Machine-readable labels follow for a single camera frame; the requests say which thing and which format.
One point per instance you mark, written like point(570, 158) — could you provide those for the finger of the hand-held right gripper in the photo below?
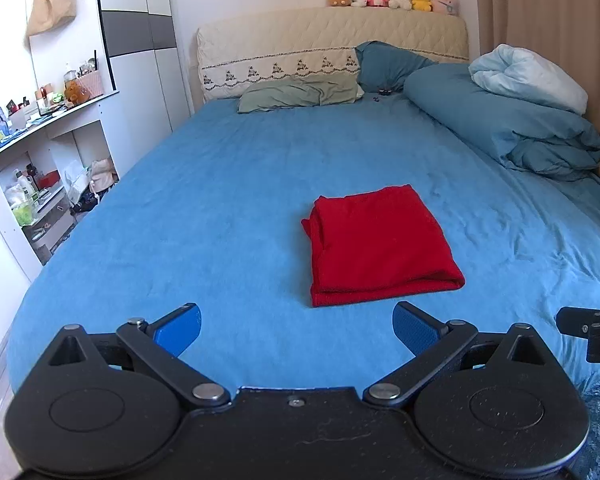
point(580, 321)

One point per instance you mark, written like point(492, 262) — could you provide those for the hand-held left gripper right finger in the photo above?
point(414, 331)

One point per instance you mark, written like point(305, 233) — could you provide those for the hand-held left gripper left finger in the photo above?
point(180, 332)

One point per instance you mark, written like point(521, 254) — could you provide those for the red knit sweater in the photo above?
point(380, 245)

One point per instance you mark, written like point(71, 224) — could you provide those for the bed with blue sheet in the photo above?
point(205, 170)

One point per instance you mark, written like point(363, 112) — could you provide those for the green plastic bag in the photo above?
point(24, 212)

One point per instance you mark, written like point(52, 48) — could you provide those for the red box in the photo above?
point(49, 178)

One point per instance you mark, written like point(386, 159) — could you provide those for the blue duvet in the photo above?
point(470, 105)

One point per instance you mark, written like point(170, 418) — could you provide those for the white shelf unit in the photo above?
point(87, 112)

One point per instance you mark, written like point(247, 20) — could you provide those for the small dark object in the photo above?
point(382, 93)

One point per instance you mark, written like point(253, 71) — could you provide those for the light blue blanket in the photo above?
point(525, 75)

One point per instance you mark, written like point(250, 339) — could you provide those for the white and grey wardrobe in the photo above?
point(140, 75)

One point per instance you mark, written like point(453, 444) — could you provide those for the brown teddy bear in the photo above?
point(75, 92)

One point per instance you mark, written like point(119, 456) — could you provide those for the green pillow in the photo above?
point(295, 94)

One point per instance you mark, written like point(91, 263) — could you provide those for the pink basket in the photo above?
point(92, 82)

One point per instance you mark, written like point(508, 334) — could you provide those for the blue pillow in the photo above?
point(387, 65)

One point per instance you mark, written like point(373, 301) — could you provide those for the clear bottle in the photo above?
point(69, 75)

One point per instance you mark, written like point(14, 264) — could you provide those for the beige curtain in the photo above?
point(545, 10)

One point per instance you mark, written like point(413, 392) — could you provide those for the beige quilted headboard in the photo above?
point(290, 37)

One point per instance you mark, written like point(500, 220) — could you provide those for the pale pink plush toy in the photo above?
point(445, 5)

